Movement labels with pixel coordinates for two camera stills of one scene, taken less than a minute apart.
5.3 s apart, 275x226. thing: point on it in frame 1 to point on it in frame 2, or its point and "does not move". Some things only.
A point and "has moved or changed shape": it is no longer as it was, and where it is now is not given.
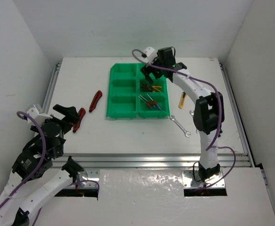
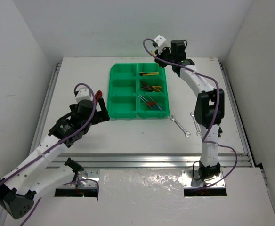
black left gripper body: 67,117 to 100,111
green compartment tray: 126,98 does not move
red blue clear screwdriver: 155,103 does not move
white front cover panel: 155,197 does not move
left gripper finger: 71,115 to 102,115
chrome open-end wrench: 186,133 does not move
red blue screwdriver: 149,103 does not move
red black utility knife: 97,96 does not move
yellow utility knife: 182,99 has moved or changed shape
